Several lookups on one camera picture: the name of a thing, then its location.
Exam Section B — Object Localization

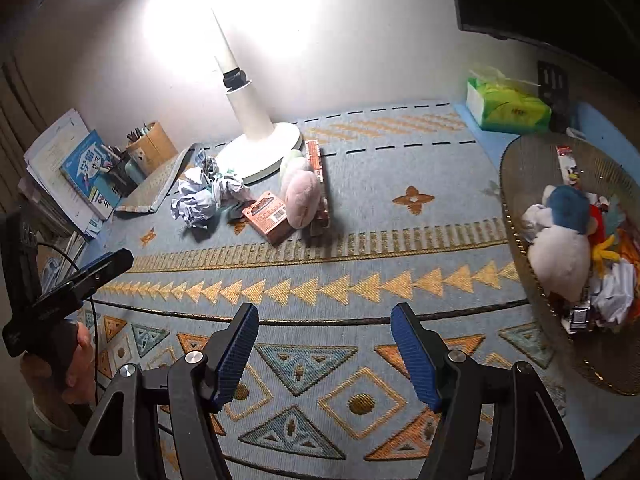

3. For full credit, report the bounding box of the patterned blue table mat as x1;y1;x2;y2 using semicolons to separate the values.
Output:
70;101;571;480

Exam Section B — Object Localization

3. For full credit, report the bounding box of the wooden pen holder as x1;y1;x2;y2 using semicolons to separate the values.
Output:
126;121;179;173

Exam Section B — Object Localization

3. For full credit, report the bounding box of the long red snack packet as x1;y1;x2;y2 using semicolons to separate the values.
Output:
304;139;332;235

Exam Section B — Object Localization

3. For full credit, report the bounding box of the checkered cloth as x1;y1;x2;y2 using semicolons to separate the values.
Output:
197;149;221;176

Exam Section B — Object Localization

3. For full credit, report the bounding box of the white desk lamp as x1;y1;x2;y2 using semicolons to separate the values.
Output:
70;0;302;186

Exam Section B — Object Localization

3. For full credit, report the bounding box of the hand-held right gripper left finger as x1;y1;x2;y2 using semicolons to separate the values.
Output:
72;302;259;480

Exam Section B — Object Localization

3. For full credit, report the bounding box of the black cable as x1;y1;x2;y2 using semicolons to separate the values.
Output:
35;241;101;391

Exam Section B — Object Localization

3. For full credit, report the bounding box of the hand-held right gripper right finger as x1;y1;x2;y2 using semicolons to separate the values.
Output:
391;302;586;480

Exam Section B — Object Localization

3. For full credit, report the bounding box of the person's left forearm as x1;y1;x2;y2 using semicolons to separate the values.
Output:
27;395;96;480

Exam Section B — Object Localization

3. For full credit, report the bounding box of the stack of papers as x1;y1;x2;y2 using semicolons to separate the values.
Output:
19;107;103;241

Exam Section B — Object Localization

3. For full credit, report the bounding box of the black mesh pen holder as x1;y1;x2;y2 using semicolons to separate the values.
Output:
102;146;137;192

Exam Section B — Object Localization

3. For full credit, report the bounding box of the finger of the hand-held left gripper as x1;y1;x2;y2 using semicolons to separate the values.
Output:
75;256;117;281
65;249;134;306

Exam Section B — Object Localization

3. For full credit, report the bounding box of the person's left hand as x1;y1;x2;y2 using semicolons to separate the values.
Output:
20;322;96;406

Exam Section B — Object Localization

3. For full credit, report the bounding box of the teal case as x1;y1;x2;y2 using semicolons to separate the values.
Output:
124;159;147;186

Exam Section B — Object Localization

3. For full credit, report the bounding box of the small orange box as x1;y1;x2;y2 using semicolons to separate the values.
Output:
242;190;292;245

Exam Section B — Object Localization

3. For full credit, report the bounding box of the woven placemat blue trim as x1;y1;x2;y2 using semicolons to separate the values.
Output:
114;142;197;214

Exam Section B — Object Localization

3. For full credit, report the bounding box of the round woven basket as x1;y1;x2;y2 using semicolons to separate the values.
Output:
500;132;640;397

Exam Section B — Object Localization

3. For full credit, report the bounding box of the pastel pink plush toy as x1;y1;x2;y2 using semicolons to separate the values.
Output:
279;151;324;229

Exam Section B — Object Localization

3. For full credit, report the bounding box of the white plush toy blue hat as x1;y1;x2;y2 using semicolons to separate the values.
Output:
521;185;608;297

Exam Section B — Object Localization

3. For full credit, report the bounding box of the green tissue pack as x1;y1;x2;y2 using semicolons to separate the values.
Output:
466;67;552;134

